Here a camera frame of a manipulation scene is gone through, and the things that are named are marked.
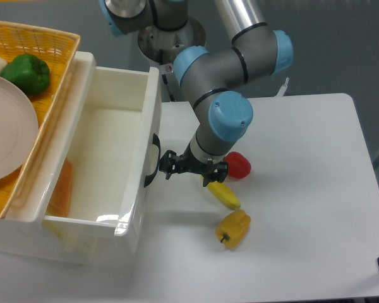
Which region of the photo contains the red bell pepper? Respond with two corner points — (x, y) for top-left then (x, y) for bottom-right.
(224, 151), (251, 179)

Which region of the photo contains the yellow woven basket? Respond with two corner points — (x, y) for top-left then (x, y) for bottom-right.
(0, 19), (81, 219)

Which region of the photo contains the green bell pepper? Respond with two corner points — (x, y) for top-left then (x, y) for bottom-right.
(0, 54), (50, 96)

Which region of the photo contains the white drawer cabinet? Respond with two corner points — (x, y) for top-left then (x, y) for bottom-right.
(0, 51), (96, 264)

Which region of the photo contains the white table clamp bracket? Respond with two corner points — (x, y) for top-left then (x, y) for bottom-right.
(276, 77), (289, 97)

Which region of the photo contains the pink plate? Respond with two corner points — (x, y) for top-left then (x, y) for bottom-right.
(0, 77), (39, 179)

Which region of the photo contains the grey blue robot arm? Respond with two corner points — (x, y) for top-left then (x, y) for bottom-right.
(100, 1), (294, 185)

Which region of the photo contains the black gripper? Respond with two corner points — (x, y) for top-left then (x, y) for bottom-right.
(159, 150), (228, 187)

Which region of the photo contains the white top drawer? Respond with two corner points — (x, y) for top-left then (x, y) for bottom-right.
(42, 66), (163, 256)

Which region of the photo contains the yellow banana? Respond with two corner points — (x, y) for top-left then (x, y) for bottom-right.
(202, 178), (241, 210)

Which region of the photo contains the yellow bell pepper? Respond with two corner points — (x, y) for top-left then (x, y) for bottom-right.
(215, 210), (251, 249)

